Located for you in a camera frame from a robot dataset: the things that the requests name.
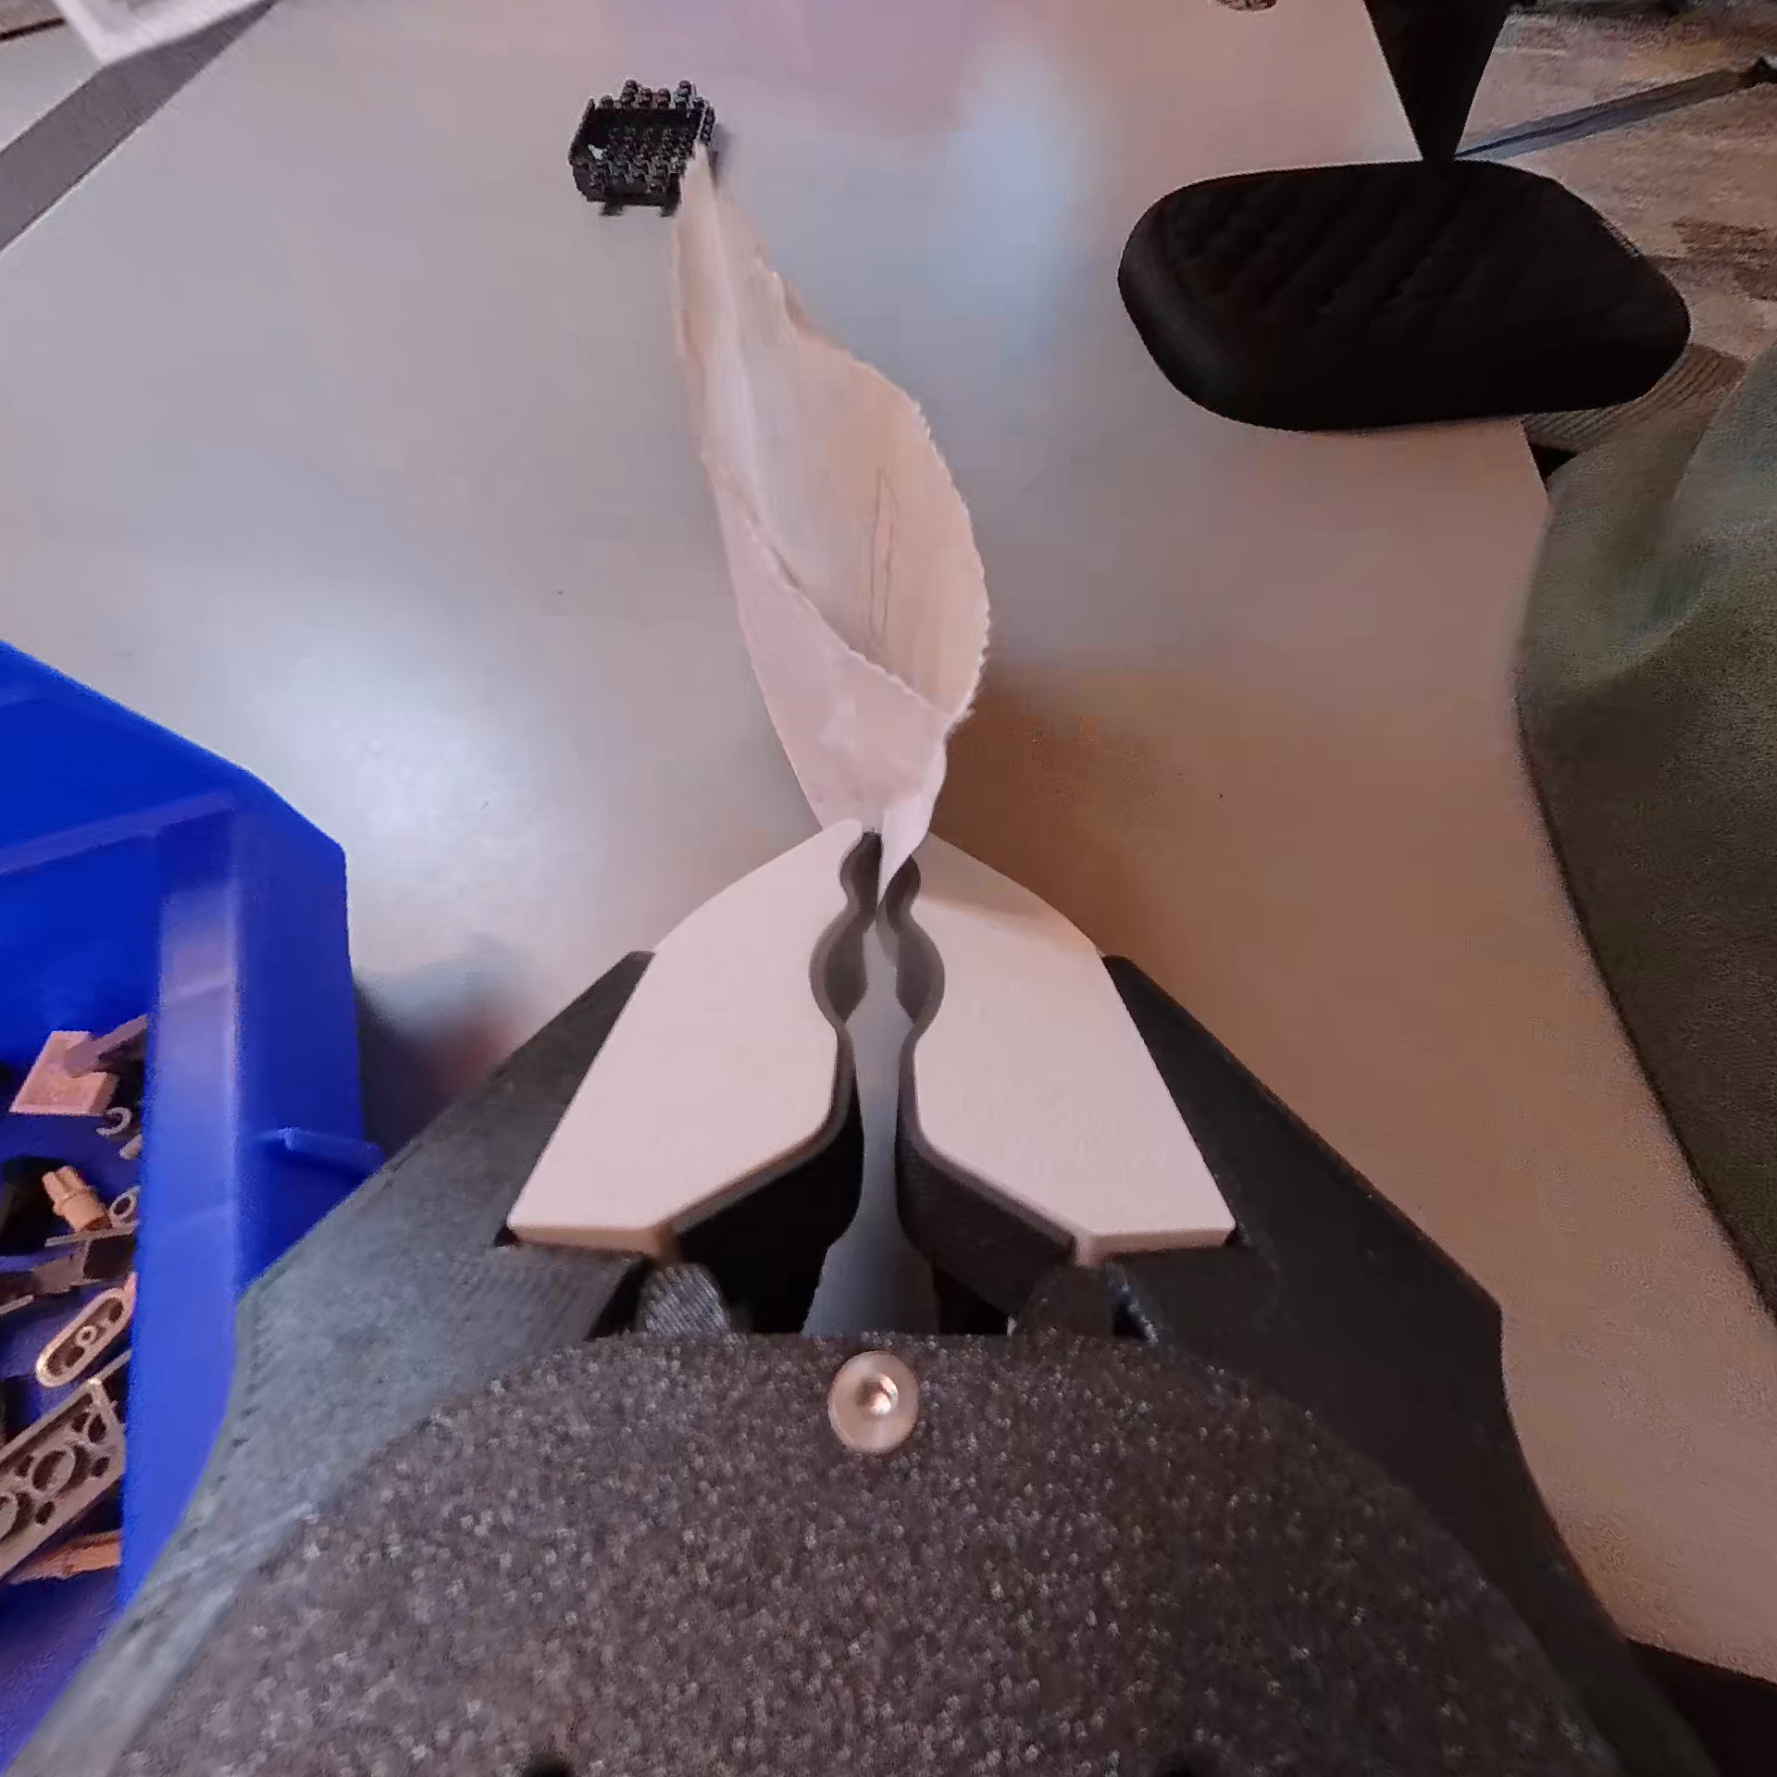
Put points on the black chair armrest post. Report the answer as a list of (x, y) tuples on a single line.
[(1437, 70)]

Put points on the person's green garment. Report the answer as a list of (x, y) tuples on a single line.
[(1666, 765)]

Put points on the white printed paper bag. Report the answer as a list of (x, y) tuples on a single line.
[(833, 556)]

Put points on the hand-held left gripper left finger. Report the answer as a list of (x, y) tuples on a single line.
[(694, 1097)]

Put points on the blue plastic bin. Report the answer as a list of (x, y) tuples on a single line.
[(249, 972)]

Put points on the black padded chair armrest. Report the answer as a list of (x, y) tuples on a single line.
[(1388, 294)]

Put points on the pile of loose lego pieces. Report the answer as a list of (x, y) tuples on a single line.
[(61, 1471)]

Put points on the black lego car chassis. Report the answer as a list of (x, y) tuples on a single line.
[(645, 148)]

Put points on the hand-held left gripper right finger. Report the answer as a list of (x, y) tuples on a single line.
[(1069, 1097)]

